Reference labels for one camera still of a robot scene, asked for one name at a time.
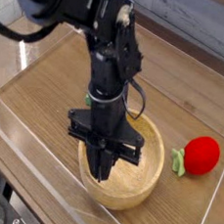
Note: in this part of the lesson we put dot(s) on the brown wooden bowl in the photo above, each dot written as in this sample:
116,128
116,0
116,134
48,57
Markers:
128,184

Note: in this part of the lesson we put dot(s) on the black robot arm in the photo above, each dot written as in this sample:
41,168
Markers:
109,28

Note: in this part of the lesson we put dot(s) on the black metal table leg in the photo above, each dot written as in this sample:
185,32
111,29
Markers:
7,211

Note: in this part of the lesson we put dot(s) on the green rectangular block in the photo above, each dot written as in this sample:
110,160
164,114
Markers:
88,101

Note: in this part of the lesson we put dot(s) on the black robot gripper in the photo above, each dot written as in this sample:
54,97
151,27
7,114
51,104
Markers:
105,141

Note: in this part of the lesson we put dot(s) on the red plush strawberry toy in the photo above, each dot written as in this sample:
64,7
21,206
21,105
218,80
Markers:
198,157

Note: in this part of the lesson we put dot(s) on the grey sofa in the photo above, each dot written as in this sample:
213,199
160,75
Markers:
200,21

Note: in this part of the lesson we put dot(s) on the clear acrylic front barrier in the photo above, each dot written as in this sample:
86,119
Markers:
49,189

